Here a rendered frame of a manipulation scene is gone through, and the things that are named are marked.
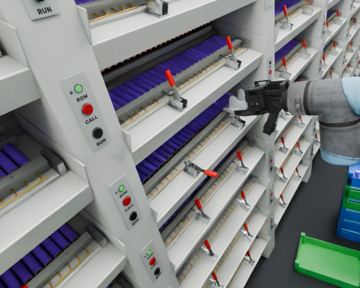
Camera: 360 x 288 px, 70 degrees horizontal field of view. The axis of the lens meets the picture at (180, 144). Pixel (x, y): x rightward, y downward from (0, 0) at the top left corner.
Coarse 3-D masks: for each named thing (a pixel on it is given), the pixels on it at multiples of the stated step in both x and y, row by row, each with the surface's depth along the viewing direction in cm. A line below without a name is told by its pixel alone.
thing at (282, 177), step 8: (304, 136) 169; (296, 144) 167; (304, 144) 167; (296, 152) 160; (304, 152) 162; (288, 160) 156; (296, 160) 156; (280, 168) 140; (288, 168) 151; (280, 176) 143; (288, 176) 147; (280, 184) 142; (280, 192) 138
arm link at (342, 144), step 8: (320, 128) 66; (328, 128) 63; (336, 128) 62; (344, 128) 61; (352, 128) 61; (320, 136) 67; (328, 136) 64; (336, 136) 63; (344, 136) 62; (352, 136) 62; (320, 144) 69; (328, 144) 65; (336, 144) 63; (344, 144) 63; (352, 144) 62; (328, 152) 66; (336, 152) 64; (344, 152) 63; (352, 152) 63; (328, 160) 67; (336, 160) 65; (344, 160) 64; (352, 160) 64
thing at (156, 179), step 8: (224, 112) 87; (216, 120) 84; (208, 128) 81; (200, 136) 78; (192, 144) 75; (200, 144) 77; (184, 152) 73; (192, 152) 75; (176, 160) 70; (168, 168) 68; (160, 176) 66; (144, 184) 64; (152, 184) 64
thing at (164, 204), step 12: (240, 84) 96; (228, 120) 88; (252, 120) 90; (228, 132) 84; (240, 132) 85; (204, 144) 79; (216, 144) 80; (228, 144) 80; (192, 156) 75; (204, 156) 76; (216, 156) 76; (180, 168) 72; (204, 168) 72; (180, 180) 69; (192, 180) 69; (168, 192) 66; (180, 192) 66; (192, 192) 71; (156, 204) 63; (168, 204) 63; (180, 204) 68; (156, 216) 57; (168, 216) 64
